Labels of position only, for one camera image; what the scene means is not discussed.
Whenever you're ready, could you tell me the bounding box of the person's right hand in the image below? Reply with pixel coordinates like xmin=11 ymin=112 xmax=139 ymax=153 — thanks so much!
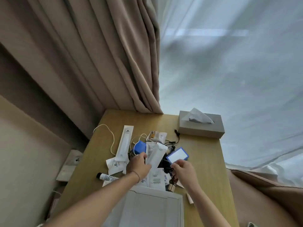
xmin=170 ymin=159 xmax=201 ymax=191

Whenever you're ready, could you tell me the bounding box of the person's left hand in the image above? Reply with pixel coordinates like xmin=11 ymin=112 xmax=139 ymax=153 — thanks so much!
xmin=126 ymin=152 xmax=152 ymax=182

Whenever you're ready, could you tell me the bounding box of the blue power bank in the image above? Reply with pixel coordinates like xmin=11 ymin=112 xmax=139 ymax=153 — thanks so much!
xmin=133 ymin=140 xmax=147 ymax=155

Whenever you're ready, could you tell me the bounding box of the blue and white small box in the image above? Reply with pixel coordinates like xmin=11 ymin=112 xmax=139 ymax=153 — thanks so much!
xmin=165 ymin=147 xmax=189 ymax=163

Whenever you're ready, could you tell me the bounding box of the long white paper sachet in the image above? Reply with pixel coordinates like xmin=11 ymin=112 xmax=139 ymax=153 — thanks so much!
xmin=146 ymin=142 xmax=169 ymax=171
xmin=148 ymin=167 xmax=166 ymax=191
xmin=114 ymin=125 xmax=134 ymax=162

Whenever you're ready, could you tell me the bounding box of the white square sachet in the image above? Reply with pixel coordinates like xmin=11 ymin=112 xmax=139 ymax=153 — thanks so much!
xmin=146 ymin=142 xmax=157 ymax=159

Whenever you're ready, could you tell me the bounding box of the black power adapter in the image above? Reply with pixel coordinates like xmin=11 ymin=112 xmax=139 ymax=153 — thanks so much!
xmin=157 ymin=158 xmax=175 ymax=174

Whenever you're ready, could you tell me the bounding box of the white tube black cap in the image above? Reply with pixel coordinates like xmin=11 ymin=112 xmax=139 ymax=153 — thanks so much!
xmin=96 ymin=172 xmax=120 ymax=182

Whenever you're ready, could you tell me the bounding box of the clear packet orange print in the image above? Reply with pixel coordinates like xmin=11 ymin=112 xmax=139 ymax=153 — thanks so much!
xmin=146 ymin=131 xmax=168 ymax=144

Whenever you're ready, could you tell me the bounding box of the white cardboard box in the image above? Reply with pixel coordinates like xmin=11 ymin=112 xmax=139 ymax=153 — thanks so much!
xmin=102 ymin=185 xmax=185 ymax=227

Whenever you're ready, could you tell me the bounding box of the long white charging cable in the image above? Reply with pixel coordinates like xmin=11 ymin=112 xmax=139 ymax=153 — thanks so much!
xmin=92 ymin=124 xmax=116 ymax=156

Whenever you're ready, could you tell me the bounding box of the person's left forearm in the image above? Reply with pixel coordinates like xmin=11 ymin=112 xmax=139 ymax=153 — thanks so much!
xmin=44 ymin=172 xmax=140 ymax=227

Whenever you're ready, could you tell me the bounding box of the person's right forearm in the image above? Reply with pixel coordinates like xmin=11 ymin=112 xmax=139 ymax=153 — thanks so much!
xmin=187 ymin=183 xmax=232 ymax=227

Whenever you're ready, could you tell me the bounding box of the wooden table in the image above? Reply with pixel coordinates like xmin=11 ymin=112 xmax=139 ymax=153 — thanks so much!
xmin=51 ymin=109 xmax=240 ymax=227

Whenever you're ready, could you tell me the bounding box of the grey tissue box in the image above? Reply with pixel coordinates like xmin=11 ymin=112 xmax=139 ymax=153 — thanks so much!
xmin=178 ymin=110 xmax=225 ymax=139

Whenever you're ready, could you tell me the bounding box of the white tissue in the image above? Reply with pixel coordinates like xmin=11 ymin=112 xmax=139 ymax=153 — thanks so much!
xmin=188 ymin=108 xmax=215 ymax=125

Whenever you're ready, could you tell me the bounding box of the brown leather chair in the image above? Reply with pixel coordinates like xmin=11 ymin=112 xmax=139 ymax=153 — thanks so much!
xmin=226 ymin=169 xmax=303 ymax=227

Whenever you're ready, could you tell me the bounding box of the white sheer curtain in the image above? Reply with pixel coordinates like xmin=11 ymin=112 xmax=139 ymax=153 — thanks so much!
xmin=156 ymin=0 xmax=303 ymax=187

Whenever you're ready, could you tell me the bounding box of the beige curtain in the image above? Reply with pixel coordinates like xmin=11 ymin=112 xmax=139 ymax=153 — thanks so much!
xmin=0 ymin=0 xmax=164 ymax=152

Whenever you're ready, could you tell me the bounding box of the wall socket panel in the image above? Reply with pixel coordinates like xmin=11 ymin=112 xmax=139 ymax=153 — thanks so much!
xmin=56 ymin=149 xmax=83 ymax=182

